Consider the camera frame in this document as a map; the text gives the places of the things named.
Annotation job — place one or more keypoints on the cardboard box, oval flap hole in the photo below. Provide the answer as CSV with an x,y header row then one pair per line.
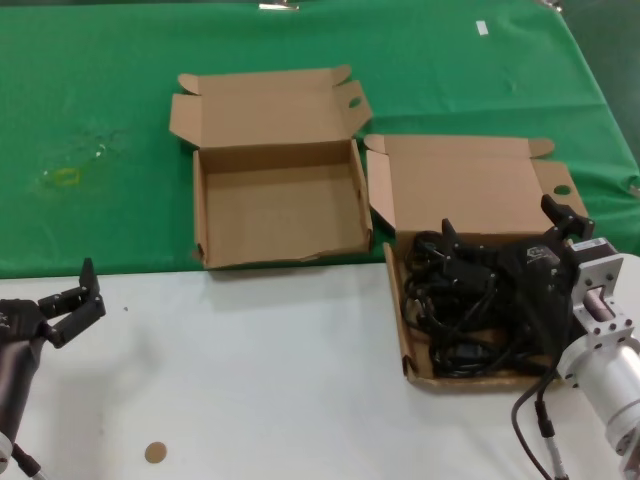
x,y
280,215

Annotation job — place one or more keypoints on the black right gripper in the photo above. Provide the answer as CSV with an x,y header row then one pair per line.
x,y
542,270

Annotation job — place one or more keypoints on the round brown sticker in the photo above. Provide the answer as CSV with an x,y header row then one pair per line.
x,y
155,452

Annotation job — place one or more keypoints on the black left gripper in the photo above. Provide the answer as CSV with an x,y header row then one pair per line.
x,y
17,322

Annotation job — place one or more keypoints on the cardboard box, round flap hole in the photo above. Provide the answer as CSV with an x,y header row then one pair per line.
x,y
460,185

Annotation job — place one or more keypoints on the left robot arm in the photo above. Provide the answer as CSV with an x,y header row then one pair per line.
x,y
15,380

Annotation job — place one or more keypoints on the green tablecloth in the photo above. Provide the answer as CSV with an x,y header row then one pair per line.
x,y
100,75

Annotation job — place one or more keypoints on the metal tablecloth clip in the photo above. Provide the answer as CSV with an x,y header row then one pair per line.
x,y
277,6
551,3

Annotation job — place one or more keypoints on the small white label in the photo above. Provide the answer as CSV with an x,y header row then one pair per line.
x,y
481,28

